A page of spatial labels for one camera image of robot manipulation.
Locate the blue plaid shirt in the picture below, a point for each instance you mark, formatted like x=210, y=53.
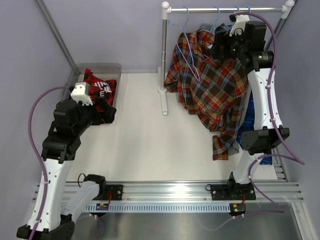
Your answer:
x=248, y=121

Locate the metal clothes rack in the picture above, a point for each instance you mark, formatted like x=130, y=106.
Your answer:
x=166, y=10

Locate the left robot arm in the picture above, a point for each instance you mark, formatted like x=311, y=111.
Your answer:
x=50, y=220

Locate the red black plaid shirt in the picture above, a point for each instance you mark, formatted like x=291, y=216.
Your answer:
x=100, y=87

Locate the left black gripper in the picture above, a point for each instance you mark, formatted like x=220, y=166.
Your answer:
x=105, y=116

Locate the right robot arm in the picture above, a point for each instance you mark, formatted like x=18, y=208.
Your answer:
x=247, y=44

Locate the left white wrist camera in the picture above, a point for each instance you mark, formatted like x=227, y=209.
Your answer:
x=81, y=94

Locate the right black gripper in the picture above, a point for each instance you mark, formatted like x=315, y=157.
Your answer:
x=223, y=39

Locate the brown orange plaid shirt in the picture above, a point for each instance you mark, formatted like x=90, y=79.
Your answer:
x=214, y=90

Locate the slotted cable duct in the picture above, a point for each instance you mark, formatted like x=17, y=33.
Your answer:
x=118, y=207

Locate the grey plastic bin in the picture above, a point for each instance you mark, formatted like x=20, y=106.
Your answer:
x=103, y=71

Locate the aluminium frame post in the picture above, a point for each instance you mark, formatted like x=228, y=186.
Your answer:
x=56, y=34

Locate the grey shirt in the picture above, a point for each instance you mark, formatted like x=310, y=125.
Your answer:
x=206, y=27

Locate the aluminium mounting rail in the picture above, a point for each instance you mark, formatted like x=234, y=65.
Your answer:
x=198, y=192

